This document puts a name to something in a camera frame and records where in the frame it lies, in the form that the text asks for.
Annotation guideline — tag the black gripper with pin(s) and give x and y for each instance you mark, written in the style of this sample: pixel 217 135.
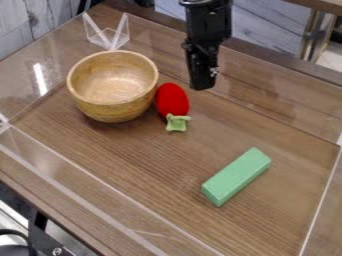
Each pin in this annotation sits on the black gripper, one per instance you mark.
pixel 209 29

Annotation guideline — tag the brown wooden bowl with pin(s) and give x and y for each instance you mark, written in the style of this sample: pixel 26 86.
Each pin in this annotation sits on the brown wooden bowl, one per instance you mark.
pixel 113 84

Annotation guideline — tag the green block stick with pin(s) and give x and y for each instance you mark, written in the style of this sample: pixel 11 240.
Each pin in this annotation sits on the green block stick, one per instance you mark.
pixel 236 176

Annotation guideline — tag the red plush strawberry toy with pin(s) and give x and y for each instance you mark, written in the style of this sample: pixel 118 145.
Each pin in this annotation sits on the red plush strawberry toy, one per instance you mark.
pixel 173 106

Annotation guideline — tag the metal table leg background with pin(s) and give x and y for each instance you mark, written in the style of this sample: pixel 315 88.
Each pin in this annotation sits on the metal table leg background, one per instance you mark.
pixel 317 35

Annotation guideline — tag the clear acrylic corner bracket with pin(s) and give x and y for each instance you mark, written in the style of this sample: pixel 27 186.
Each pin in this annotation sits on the clear acrylic corner bracket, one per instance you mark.
pixel 107 38

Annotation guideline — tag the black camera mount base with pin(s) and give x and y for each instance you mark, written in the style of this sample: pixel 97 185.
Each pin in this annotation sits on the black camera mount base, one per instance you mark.
pixel 39 242

